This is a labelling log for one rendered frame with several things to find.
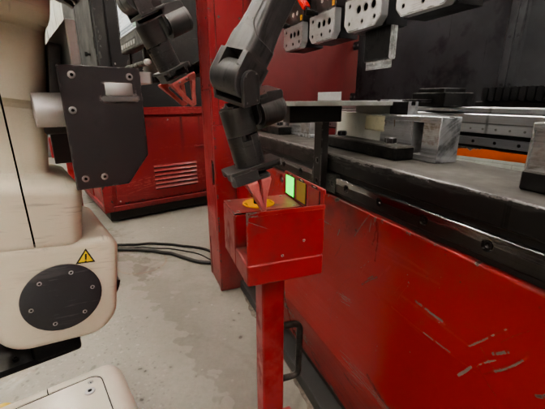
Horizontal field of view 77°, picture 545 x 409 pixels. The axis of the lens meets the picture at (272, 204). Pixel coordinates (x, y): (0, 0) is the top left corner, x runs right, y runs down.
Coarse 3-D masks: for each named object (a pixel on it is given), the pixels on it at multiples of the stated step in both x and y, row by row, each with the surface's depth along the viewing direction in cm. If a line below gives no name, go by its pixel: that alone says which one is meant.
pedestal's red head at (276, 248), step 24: (240, 216) 71; (264, 216) 62; (288, 216) 64; (312, 216) 66; (240, 240) 72; (264, 240) 63; (288, 240) 65; (312, 240) 67; (240, 264) 69; (264, 264) 65; (288, 264) 67; (312, 264) 69
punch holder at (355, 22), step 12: (348, 0) 90; (360, 0) 85; (372, 0) 81; (384, 0) 79; (396, 0) 80; (348, 12) 90; (360, 12) 86; (372, 12) 82; (384, 12) 80; (396, 12) 81; (348, 24) 91; (360, 24) 86; (372, 24) 82; (384, 24) 81; (396, 24) 82
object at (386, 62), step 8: (392, 24) 81; (368, 32) 89; (376, 32) 86; (384, 32) 83; (392, 32) 82; (368, 40) 89; (376, 40) 86; (384, 40) 84; (392, 40) 82; (368, 48) 89; (376, 48) 87; (384, 48) 84; (392, 48) 83; (368, 56) 90; (376, 56) 87; (384, 56) 84; (392, 56) 83; (368, 64) 91; (376, 64) 89; (384, 64) 86
